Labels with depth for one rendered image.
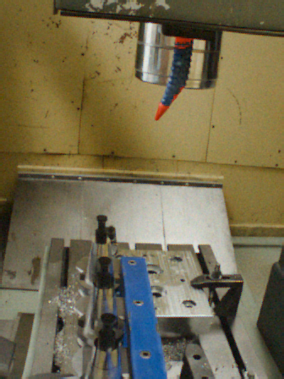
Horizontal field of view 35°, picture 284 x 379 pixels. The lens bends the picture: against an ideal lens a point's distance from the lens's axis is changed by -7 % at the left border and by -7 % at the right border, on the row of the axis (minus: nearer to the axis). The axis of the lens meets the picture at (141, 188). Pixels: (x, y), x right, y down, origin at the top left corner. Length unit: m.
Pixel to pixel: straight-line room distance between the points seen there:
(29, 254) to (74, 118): 0.58
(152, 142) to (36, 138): 0.48
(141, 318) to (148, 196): 1.39
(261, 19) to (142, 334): 0.41
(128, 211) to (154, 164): 0.24
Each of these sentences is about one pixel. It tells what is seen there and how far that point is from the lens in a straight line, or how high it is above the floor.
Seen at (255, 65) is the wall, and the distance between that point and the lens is 2.00.
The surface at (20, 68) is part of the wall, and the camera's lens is 1.92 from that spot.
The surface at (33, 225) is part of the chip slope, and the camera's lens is 1.86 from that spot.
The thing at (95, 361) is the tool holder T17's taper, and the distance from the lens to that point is 0.48.
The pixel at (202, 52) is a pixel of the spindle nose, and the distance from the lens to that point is 0.82.
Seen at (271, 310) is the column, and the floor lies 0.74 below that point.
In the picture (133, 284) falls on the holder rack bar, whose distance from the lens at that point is 0.69.
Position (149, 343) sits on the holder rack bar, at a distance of 0.59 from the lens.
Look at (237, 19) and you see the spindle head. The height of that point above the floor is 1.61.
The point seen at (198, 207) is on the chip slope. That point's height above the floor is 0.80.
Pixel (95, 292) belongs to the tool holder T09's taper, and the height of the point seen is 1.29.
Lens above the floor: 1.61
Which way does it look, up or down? 22 degrees down
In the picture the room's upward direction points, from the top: 6 degrees clockwise
